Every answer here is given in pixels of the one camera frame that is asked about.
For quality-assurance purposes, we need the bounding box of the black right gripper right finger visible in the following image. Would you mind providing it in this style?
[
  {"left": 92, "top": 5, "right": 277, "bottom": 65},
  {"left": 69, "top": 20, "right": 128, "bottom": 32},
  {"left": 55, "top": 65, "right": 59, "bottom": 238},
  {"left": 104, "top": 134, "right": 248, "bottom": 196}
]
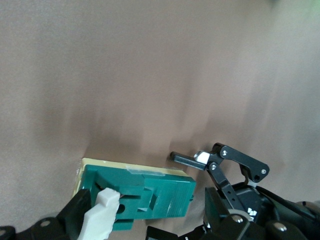
[{"left": 202, "top": 186, "right": 307, "bottom": 240}]

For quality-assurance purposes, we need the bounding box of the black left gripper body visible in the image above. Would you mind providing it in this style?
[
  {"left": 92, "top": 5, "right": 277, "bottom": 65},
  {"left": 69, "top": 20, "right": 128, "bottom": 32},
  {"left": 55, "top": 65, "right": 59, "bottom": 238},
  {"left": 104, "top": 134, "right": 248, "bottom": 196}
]
[{"left": 231, "top": 181, "right": 320, "bottom": 227}]

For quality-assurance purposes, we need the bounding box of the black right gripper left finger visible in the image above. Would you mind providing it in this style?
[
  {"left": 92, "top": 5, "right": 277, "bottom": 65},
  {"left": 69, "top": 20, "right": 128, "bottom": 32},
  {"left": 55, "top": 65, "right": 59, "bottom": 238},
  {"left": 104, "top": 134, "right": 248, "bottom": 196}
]
[{"left": 0, "top": 188, "right": 92, "bottom": 240}]

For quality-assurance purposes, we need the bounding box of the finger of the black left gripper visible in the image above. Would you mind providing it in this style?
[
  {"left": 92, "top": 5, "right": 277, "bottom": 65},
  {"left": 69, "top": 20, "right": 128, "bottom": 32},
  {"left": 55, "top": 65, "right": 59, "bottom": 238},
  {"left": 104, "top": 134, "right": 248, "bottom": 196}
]
[{"left": 169, "top": 142, "right": 271, "bottom": 212}]

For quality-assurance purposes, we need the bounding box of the green terminal block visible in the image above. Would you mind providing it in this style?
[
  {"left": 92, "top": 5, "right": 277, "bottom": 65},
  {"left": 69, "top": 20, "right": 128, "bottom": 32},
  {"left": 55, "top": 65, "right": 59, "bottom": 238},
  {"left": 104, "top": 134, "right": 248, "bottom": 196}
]
[{"left": 74, "top": 157, "right": 197, "bottom": 240}]

